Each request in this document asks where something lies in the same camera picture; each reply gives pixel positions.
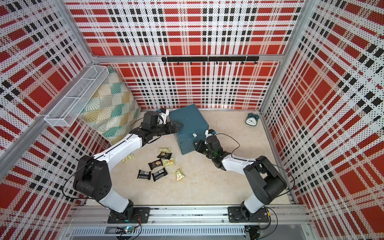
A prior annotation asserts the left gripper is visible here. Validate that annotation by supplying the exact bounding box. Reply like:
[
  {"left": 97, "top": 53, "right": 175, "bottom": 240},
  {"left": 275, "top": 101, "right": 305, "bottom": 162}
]
[{"left": 151, "top": 121, "right": 184, "bottom": 137}]

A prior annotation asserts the teal drawer cabinet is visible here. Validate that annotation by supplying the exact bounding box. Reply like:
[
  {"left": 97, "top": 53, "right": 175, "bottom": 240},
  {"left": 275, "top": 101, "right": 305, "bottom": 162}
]
[{"left": 169, "top": 104, "right": 209, "bottom": 155}]

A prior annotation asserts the green cookie packet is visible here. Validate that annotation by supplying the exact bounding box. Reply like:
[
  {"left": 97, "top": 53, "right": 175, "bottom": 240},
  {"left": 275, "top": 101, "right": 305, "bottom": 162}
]
[
  {"left": 173, "top": 168, "right": 186, "bottom": 182},
  {"left": 122, "top": 154, "right": 135, "bottom": 163},
  {"left": 162, "top": 158, "right": 176, "bottom": 168},
  {"left": 159, "top": 147, "right": 172, "bottom": 153}
]

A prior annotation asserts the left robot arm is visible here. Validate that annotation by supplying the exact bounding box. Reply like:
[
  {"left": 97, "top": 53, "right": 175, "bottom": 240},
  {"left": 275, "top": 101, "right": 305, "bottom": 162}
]
[{"left": 73, "top": 109, "right": 183, "bottom": 214}]

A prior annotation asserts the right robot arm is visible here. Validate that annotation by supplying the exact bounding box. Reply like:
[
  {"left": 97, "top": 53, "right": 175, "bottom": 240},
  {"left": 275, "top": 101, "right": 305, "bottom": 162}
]
[{"left": 194, "top": 135, "right": 288, "bottom": 217}]

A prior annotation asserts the black cookie packet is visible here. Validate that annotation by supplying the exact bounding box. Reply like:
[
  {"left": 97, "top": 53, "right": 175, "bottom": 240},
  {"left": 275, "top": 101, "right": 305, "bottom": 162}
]
[
  {"left": 157, "top": 152, "right": 172, "bottom": 160},
  {"left": 148, "top": 159, "right": 163, "bottom": 170}
]

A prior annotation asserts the black cookie packet barcode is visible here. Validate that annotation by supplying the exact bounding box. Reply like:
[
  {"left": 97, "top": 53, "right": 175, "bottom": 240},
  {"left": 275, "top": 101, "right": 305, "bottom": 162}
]
[
  {"left": 137, "top": 170, "right": 152, "bottom": 180},
  {"left": 152, "top": 168, "right": 168, "bottom": 182}
]

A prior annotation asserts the teal alarm clock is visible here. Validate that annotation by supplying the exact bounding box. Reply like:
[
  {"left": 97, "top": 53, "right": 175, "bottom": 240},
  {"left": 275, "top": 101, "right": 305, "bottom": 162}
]
[{"left": 245, "top": 113, "right": 260, "bottom": 127}]

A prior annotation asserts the patterned pillow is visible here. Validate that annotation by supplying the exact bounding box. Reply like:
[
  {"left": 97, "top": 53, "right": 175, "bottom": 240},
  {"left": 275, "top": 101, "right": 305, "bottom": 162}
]
[{"left": 79, "top": 66, "right": 141, "bottom": 145}]

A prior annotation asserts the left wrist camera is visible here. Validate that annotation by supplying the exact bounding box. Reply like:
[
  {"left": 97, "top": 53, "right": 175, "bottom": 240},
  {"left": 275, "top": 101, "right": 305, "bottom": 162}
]
[{"left": 157, "top": 108, "right": 170, "bottom": 124}]

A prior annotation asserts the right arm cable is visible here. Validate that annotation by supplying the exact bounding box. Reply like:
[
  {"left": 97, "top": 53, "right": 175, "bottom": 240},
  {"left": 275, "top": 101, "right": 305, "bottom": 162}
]
[{"left": 214, "top": 133, "right": 296, "bottom": 199}]

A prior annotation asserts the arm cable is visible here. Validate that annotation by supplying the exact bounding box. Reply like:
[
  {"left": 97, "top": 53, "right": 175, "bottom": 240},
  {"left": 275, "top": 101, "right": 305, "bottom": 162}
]
[
  {"left": 61, "top": 116, "right": 145, "bottom": 202},
  {"left": 214, "top": 133, "right": 296, "bottom": 199}
]

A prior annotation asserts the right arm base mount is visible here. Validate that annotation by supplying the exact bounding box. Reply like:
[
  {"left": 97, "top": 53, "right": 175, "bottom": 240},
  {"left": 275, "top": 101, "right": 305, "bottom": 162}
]
[{"left": 227, "top": 207, "right": 270, "bottom": 224}]

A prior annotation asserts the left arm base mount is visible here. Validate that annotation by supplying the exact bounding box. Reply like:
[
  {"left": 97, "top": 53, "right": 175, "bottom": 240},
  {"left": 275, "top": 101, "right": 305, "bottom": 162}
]
[{"left": 108, "top": 207, "right": 151, "bottom": 224}]

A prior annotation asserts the black hook rail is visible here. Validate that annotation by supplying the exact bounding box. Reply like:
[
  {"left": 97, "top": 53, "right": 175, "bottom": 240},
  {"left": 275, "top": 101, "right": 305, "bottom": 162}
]
[{"left": 161, "top": 56, "right": 260, "bottom": 64}]

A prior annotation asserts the white wire basket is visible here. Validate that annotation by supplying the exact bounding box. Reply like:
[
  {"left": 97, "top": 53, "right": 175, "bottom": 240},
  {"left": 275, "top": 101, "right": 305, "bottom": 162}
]
[{"left": 44, "top": 65, "right": 109, "bottom": 127}]

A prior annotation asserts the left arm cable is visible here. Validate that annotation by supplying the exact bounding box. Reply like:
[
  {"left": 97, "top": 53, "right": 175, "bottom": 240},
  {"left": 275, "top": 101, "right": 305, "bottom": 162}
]
[{"left": 61, "top": 116, "right": 145, "bottom": 202}]

